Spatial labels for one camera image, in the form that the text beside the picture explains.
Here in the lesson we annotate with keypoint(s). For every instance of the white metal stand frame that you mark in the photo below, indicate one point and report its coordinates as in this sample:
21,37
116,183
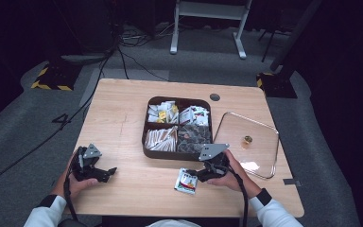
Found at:
211,9

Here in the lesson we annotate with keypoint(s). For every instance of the person's left hand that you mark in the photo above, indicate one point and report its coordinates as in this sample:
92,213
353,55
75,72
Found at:
75,186

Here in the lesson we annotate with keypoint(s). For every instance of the clear glass lid gold knob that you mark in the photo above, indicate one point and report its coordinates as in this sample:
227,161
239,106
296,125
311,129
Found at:
247,142

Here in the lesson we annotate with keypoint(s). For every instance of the person's white clothing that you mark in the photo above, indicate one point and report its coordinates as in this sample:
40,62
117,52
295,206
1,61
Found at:
173,223

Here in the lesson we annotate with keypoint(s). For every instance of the dark slanted stand pole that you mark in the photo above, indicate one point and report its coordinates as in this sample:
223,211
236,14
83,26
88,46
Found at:
296,34

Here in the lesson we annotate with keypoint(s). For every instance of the grey tape piece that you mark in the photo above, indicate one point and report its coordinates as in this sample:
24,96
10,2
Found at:
291,182

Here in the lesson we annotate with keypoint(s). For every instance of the pile of white yellow packets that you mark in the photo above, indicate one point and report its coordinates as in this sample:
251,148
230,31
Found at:
164,112

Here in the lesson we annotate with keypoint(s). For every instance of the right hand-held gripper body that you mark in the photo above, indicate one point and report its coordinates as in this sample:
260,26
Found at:
214,157

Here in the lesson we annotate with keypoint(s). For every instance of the person's right hand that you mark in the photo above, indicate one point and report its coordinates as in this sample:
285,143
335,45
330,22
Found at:
236,179

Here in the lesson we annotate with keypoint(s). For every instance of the pile of dark packets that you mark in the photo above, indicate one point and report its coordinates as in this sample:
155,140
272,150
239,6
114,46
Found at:
192,137

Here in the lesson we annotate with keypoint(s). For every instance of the dark brown compartment box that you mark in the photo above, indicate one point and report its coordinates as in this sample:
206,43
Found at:
170,154

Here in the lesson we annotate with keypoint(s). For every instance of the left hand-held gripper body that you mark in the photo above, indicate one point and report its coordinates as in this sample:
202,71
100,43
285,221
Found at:
86,162

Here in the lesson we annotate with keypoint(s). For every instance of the white red green tea packet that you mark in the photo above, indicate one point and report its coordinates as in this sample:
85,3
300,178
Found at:
186,183

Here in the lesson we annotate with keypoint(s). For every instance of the pile of paper sugar sticks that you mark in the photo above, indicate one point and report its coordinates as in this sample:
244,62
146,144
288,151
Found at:
160,138

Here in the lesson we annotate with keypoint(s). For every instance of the black yellow striped stand base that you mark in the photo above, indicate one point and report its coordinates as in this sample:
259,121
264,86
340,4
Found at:
275,85
56,77

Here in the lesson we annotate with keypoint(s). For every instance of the pile of white tea packets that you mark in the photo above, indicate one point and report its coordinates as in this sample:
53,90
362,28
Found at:
197,116

